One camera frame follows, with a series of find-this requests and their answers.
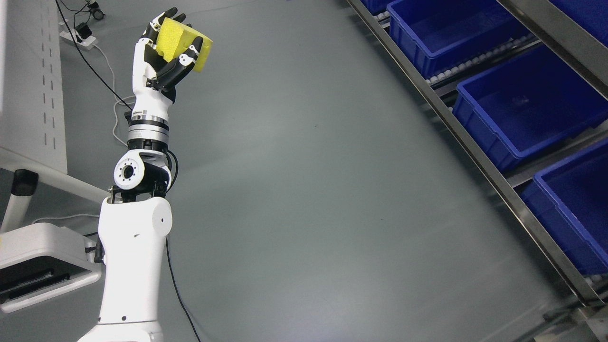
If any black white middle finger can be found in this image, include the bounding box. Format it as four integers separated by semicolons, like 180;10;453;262
161;7;178;20

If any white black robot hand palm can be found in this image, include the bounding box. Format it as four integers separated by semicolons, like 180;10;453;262
131;37;173;120

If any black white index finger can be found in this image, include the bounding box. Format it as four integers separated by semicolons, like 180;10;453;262
173;13;192;28

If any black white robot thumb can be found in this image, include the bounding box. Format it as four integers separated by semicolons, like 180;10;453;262
147;37;204;91

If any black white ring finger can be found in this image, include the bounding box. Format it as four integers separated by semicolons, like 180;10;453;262
149;13;166;32

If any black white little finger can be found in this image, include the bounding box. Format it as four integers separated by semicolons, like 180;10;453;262
142;22;158;45

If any yellow foam block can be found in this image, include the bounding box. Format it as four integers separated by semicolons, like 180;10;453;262
155;18;214;72

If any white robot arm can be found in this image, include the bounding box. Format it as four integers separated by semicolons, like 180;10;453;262
80;7;204;342

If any metal shelf rack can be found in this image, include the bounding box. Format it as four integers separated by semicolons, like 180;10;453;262
348;0;607;307

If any white power strip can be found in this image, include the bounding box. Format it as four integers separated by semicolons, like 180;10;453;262
59;22;98;50

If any white workstation cabinet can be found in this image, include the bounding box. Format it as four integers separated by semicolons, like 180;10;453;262
1;0;105;234

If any white base platform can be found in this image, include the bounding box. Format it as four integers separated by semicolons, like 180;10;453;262
0;223;102;314

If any blue bin centre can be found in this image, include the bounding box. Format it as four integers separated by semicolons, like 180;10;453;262
387;0;529;78

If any blue bin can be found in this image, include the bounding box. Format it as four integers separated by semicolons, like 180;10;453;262
387;0;529;78
521;139;608;276

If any blue bin far left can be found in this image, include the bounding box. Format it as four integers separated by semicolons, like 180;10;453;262
521;139;608;276

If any black cable on floor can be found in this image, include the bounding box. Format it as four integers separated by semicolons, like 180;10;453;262
55;0;203;342

